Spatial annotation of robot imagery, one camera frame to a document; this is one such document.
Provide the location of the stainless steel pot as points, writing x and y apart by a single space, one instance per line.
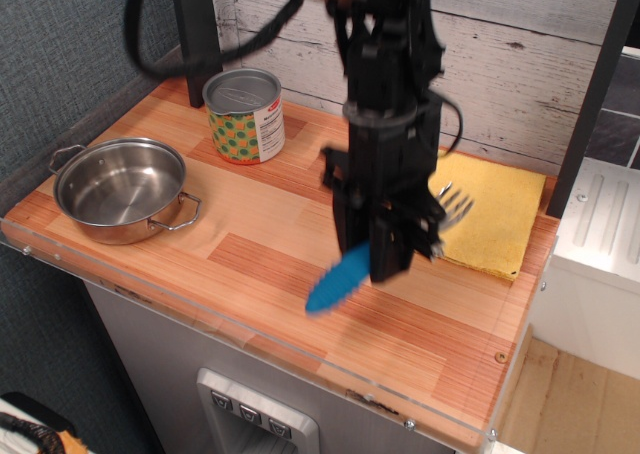
123 191

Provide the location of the yellow cloth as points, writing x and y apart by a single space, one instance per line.
494 235

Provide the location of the dark left frame post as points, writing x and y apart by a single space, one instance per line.
198 34

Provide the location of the black orange object bottom left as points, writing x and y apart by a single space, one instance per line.
28 426

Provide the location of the blue handled metal fork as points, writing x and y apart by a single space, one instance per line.
347 275

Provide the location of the dark right frame post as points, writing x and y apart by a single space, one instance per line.
611 49

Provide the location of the dark frame post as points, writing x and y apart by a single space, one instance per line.
198 34
611 49

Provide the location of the white toy sink unit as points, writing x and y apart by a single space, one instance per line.
587 304

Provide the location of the food can green orange label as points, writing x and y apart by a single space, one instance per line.
245 113

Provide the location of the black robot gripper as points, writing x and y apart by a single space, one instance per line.
389 152

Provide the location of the silver toy cabinet front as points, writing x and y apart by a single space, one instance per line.
203 395

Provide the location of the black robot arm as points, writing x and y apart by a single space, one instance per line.
389 51

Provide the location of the clear acrylic edge guard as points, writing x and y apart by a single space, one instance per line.
411 363

